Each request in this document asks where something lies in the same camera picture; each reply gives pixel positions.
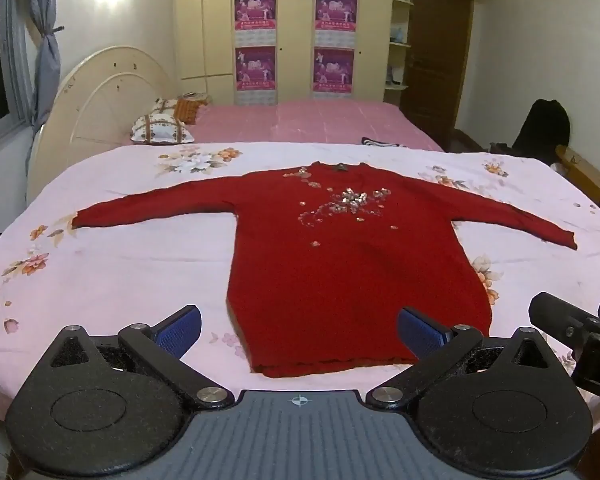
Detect cream arched headboard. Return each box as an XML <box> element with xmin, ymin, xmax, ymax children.
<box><xmin>26</xmin><ymin>46</ymin><xmax>178</xmax><ymax>203</ymax></box>

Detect red embellished sweater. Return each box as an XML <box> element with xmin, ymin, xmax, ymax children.
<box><xmin>72</xmin><ymin>162</ymin><xmax>576</xmax><ymax>378</ymax></box>

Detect black chair with garment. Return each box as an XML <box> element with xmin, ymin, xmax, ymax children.
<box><xmin>489</xmin><ymin>99</ymin><xmax>571</xmax><ymax>166</ymax></box>

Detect purple poster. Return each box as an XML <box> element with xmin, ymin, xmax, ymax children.
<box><xmin>235</xmin><ymin>47</ymin><xmax>277</xmax><ymax>106</ymax></box>
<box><xmin>234</xmin><ymin>0</ymin><xmax>276</xmax><ymax>48</ymax></box>
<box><xmin>312</xmin><ymin>48</ymin><xmax>354</xmax><ymax>100</ymax></box>
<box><xmin>314</xmin><ymin>0</ymin><xmax>358</xmax><ymax>50</ymax></box>

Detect grey blue curtain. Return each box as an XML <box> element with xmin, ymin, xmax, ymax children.
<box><xmin>0</xmin><ymin>0</ymin><xmax>66</xmax><ymax>131</ymax></box>

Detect upper right purple poster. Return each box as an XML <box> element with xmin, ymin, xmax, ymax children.
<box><xmin>314</xmin><ymin>0</ymin><xmax>358</xmax><ymax>50</ymax></box>

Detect white patterned pillow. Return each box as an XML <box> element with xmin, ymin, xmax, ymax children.
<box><xmin>130</xmin><ymin>99</ymin><xmax>195</xmax><ymax>145</ymax></box>

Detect cream wardrobe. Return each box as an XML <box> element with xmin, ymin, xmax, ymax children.
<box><xmin>174</xmin><ymin>0</ymin><xmax>394</xmax><ymax>105</ymax></box>

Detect orange striped pillow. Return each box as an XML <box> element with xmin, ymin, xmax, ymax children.
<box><xmin>173</xmin><ymin>98</ymin><xmax>209</xmax><ymax>125</ymax></box>

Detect upper left purple poster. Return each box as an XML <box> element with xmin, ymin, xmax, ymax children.
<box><xmin>234</xmin><ymin>0</ymin><xmax>276</xmax><ymax>48</ymax></box>

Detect wooden furniture at right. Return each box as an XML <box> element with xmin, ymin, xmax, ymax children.
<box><xmin>556</xmin><ymin>145</ymin><xmax>600</xmax><ymax>206</ymax></box>

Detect pink bed sheet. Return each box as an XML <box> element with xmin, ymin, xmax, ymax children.
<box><xmin>189</xmin><ymin>100</ymin><xmax>441</xmax><ymax>152</ymax></box>

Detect lower left purple poster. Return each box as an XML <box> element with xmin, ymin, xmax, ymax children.
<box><xmin>235</xmin><ymin>47</ymin><xmax>277</xmax><ymax>106</ymax></box>

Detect brown wooden door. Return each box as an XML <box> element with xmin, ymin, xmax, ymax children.
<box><xmin>400</xmin><ymin>0</ymin><xmax>474</xmax><ymax>148</ymax></box>

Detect lower right purple poster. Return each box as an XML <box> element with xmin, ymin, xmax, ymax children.
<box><xmin>312</xmin><ymin>48</ymin><xmax>354</xmax><ymax>100</ymax></box>

